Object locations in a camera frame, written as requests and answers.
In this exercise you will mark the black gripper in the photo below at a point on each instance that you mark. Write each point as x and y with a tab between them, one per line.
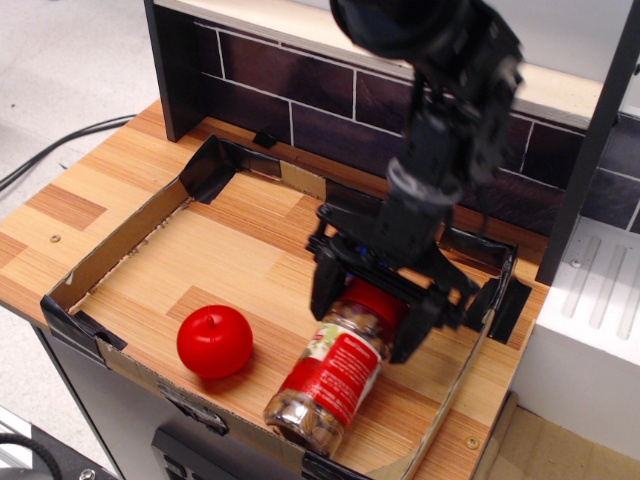
415	270

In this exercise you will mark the white toy sink drainboard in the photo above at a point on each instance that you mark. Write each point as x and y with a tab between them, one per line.
580	369

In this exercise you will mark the red lid basil spice bottle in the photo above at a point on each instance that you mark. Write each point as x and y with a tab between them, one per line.
319	398

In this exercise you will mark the cardboard fence with black tape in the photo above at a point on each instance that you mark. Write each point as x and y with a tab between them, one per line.
180	226

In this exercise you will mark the blue toy grape bunch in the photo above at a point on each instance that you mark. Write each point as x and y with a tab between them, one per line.
364	263

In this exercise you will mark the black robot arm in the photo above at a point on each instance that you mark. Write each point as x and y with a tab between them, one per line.
465	60

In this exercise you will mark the red toy apple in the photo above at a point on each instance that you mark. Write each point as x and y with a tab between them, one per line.
214	341

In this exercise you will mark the black toy oven front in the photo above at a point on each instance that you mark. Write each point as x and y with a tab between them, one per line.
207	455

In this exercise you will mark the wooden shelf with dark posts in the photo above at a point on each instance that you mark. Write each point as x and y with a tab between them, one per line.
287	71

